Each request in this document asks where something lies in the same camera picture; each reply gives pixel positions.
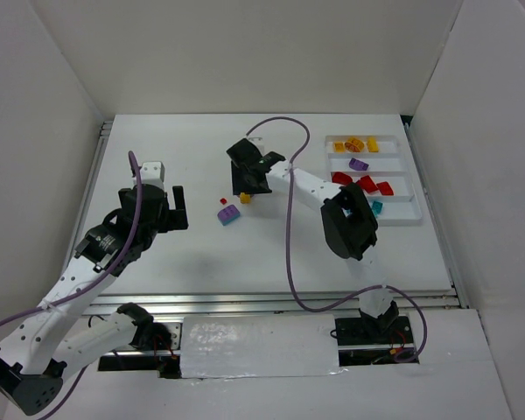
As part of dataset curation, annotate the red flower lego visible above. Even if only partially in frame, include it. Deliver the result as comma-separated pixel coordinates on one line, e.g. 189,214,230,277
332,171,353,186

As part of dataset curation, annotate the white foam board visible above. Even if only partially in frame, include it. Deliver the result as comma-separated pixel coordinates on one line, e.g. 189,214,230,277
180,314,340,379

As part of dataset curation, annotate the teal square lego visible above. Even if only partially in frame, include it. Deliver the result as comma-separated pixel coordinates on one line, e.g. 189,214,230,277
371,200,384,218

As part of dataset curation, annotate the purple curved lego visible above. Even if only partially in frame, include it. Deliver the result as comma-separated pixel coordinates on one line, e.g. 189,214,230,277
217,205,241,226

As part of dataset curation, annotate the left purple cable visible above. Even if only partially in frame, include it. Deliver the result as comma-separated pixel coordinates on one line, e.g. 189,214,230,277
0,150,144,419

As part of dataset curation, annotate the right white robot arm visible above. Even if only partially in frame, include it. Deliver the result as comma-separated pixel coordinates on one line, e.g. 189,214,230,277
227,138,399,338

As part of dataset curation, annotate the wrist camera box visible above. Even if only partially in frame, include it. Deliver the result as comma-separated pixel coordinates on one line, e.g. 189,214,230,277
140,161,165,190
248,136,264,152

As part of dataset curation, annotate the yellow curved lego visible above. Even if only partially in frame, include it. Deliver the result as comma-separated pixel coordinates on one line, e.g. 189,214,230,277
367,136,380,153

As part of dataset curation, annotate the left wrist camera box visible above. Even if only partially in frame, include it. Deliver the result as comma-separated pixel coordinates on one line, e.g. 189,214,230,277
140,161,165,190

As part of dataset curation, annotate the red arch lego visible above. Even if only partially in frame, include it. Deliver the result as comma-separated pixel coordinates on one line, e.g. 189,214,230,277
356,175,378,194

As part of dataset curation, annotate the aluminium frame rail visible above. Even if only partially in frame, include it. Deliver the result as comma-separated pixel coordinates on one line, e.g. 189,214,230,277
84,289,461,316

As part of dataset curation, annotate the purple fan lego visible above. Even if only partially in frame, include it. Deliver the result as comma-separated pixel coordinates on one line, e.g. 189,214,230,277
348,158,369,172

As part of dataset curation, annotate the white compartment tray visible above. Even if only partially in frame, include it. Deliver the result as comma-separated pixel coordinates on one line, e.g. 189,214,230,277
325,135,423,226

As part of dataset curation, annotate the yellow oval lego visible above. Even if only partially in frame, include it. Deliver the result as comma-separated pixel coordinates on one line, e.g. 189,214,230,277
344,136,366,153

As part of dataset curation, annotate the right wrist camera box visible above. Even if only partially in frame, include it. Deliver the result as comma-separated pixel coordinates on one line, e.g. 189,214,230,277
248,136,264,152

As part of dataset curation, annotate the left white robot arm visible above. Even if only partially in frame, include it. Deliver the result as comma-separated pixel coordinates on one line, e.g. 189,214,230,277
0,185,188,416

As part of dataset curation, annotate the small yellow lego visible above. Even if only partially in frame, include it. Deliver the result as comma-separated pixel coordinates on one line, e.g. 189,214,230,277
240,192,251,204

